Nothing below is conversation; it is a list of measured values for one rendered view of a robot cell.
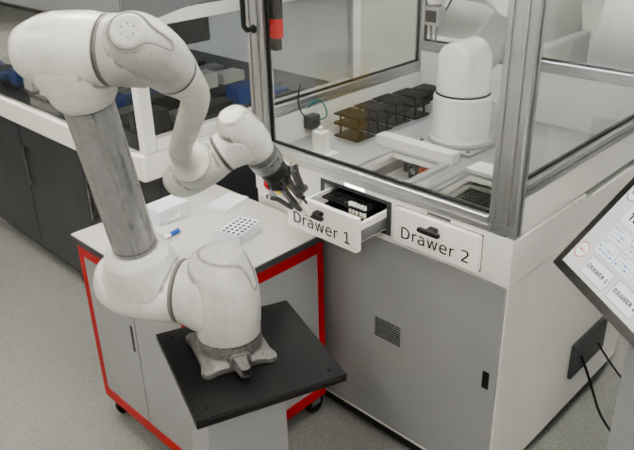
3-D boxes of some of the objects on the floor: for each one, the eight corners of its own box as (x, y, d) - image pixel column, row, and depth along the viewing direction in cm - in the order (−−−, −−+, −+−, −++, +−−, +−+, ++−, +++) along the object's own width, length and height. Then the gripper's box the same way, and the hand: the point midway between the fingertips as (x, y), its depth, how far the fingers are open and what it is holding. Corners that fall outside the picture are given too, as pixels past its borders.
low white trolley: (207, 503, 227) (182, 303, 194) (105, 412, 266) (70, 233, 233) (330, 411, 264) (327, 230, 231) (225, 343, 303) (209, 181, 271)
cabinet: (487, 507, 223) (511, 291, 188) (267, 367, 288) (256, 188, 254) (616, 366, 284) (652, 183, 249) (410, 277, 349) (416, 123, 315)
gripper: (264, 187, 185) (304, 235, 202) (292, 149, 188) (329, 199, 205) (245, 180, 189) (286, 227, 207) (274, 142, 193) (311, 192, 210)
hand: (302, 207), depth 203 cm, fingers closed
